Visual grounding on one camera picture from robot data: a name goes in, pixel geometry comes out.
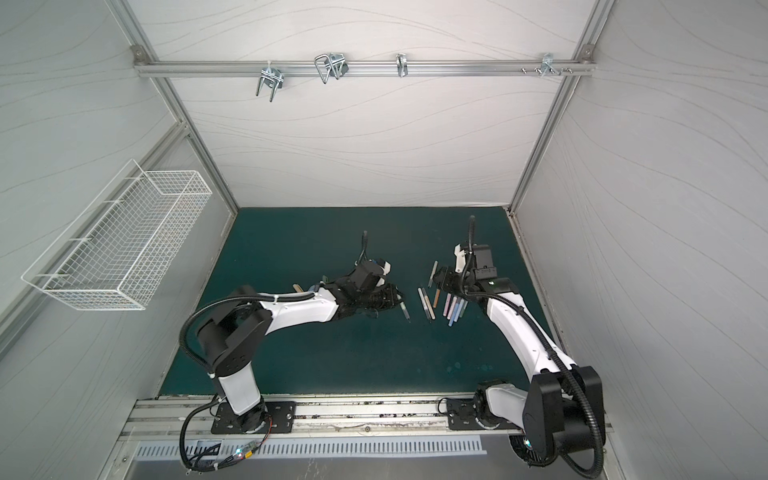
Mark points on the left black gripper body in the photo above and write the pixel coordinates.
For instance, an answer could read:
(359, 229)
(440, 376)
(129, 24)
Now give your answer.
(378, 298)

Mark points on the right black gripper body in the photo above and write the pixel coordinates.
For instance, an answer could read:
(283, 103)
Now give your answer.
(452, 280)

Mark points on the pale pink white pen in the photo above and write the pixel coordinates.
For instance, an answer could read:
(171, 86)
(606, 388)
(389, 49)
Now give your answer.
(452, 307)

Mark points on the blue pen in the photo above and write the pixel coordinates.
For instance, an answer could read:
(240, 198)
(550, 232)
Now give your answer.
(456, 312)

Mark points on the yellow beige pen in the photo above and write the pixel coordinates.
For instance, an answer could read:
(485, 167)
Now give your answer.
(430, 308)

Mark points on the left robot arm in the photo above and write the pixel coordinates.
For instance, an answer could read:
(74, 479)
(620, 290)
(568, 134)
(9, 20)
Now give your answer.
(223, 336)

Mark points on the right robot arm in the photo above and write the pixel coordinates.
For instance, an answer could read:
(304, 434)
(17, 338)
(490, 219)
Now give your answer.
(561, 414)

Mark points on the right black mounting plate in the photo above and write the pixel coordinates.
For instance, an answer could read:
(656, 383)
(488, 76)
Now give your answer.
(466, 414)

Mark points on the black mounting plate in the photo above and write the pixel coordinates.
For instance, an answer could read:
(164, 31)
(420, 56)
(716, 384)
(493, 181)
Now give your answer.
(466, 414)
(276, 416)

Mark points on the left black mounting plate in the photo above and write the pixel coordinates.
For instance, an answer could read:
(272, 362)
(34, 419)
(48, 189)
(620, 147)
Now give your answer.
(276, 416)

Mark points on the metal U-bolt hook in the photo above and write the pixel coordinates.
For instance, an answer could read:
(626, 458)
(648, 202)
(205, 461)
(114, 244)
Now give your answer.
(331, 65)

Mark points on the metal U-bolt clamp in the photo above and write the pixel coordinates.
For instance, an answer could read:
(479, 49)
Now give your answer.
(270, 80)

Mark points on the aluminium crossbar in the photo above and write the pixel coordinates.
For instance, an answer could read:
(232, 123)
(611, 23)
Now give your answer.
(357, 68)

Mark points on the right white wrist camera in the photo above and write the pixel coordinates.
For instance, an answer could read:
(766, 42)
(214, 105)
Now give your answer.
(460, 252)

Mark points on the small metal bracket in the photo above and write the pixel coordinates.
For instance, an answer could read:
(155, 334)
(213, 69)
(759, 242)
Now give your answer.
(401, 65)

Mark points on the white slotted cable duct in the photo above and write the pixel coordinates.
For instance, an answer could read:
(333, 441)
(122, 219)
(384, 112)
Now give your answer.
(326, 447)

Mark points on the metal hook bracket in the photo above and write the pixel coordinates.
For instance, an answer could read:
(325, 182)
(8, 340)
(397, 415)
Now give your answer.
(547, 68)

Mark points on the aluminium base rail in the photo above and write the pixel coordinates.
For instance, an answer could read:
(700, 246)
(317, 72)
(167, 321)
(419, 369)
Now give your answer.
(318, 416)

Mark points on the white wire basket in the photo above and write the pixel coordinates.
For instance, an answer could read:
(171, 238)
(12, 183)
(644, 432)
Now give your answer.
(115, 253)

